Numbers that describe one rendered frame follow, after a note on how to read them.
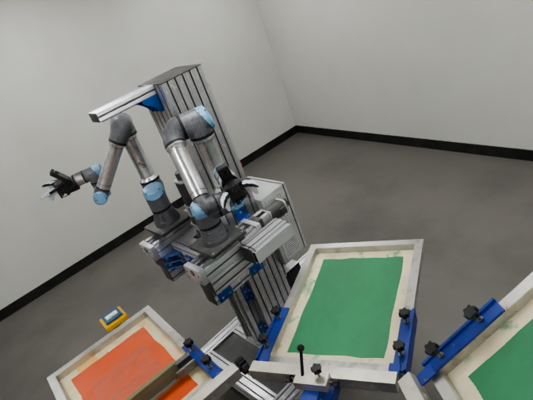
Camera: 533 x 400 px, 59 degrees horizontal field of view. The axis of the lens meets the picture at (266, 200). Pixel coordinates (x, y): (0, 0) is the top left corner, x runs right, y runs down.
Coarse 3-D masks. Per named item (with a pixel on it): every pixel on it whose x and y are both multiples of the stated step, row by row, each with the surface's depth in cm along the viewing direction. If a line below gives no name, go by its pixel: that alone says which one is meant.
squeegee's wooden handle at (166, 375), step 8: (168, 368) 196; (176, 368) 198; (152, 376) 195; (160, 376) 194; (168, 376) 196; (176, 376) 199; (144, 384) 192; (152, 384) 193; (160, 384) 195; (136, 392) 190; (144, 392) 191; (152, 392) 193
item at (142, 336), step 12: (132, 336) 240; (144, 336) 237; (120, 348) 235; (132, 348) 231; (156, 348) 225; (168, 360) 216; (156, 372) 211; (180, 384) 200; (192, 384) 198; (168, 396) 197; (180, 396) 194
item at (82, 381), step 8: (104, 360) 231; (112, 360) 229; (88, 368) 230; (96, 368) 228; (104, 368) 226; (80, 376) 226; (88, 376) 225; (96, 376) 223; (80, 384) 222; (88, 384) 220; (80, 392) 217; (88, 392) 215
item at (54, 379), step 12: (144, 312) 249; (132, 324) 246; (156, 324) 238; (108, 336) 241; (120, 336) 243; (168, 336) 227; (180, 336) 222; (96, 348) 237; (180, 348) 219; (72, 360) 233; (84, 360) 234; (60, 372) 228; (204, 372) 201; (60, 384) 225; (204, 384) 191; (60, 396) 214; (192, 396) 188
